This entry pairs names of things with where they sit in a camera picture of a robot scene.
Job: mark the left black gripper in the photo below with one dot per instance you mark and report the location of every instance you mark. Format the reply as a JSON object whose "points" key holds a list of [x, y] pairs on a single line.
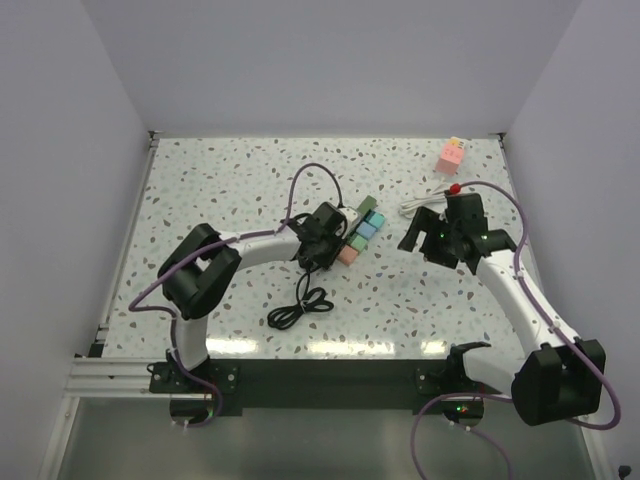
{"points": [[327, 261]]}

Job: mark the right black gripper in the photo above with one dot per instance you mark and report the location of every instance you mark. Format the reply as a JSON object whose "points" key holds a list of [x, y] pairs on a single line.
{"points": [[424, 220]]}

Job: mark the teal plug cube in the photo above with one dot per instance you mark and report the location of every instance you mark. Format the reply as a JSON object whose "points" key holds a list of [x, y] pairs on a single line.
{"points": [[375, 219]]}

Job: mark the green power strip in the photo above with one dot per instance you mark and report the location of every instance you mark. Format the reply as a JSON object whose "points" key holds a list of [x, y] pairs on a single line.
{"points": [[367, 205]]}

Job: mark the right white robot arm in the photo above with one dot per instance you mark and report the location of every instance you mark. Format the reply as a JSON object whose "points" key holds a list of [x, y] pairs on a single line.
{"points": [[559, 375]]}

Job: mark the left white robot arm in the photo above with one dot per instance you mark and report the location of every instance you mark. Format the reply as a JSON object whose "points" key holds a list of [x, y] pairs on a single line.
{"points": [[198, 273]]}

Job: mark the salmon plug cube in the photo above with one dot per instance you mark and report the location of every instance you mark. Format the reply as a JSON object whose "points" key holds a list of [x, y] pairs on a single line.
{"points": [[348, 255]]}

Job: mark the green plug cube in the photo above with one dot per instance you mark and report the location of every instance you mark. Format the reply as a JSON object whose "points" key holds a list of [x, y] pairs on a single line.
{"points": [[358, 243]]}

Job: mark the blue plug cube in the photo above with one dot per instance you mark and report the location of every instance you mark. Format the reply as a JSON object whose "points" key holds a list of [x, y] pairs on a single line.
{"points": [[366, 230]]}

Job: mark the pink cube charger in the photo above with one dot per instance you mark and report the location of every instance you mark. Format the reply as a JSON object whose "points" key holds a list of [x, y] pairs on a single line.
{"points": [[451, 156]]}

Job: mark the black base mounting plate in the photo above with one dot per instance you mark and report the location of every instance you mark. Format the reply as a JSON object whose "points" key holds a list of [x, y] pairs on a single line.
{"points": [[356, 384]]}

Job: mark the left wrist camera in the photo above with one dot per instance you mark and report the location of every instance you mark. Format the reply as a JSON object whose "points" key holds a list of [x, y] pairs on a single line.
{"points": [[352, 219]]}

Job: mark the aluminium frame rail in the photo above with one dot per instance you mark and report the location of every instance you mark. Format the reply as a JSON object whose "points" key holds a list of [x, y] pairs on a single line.
{"points": [[90, 374]]}

